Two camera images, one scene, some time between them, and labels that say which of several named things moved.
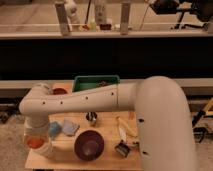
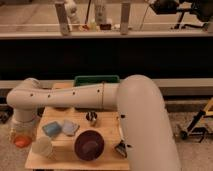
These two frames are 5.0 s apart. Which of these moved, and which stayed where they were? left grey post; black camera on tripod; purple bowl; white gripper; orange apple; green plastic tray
Moved: orange apple; white gripper
Stayed: black camera on tripod; green plastic tray; left grey post; purple bowl
